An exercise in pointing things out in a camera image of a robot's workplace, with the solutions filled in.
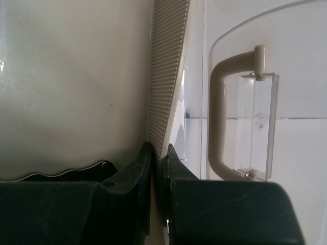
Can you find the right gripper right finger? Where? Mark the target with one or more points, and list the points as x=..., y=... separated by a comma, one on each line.
x=226, y=212

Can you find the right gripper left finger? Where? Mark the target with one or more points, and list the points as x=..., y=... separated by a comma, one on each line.
x=98, y=205

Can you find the beige cantilever toolbox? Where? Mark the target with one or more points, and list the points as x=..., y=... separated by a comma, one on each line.
x=238, y=88

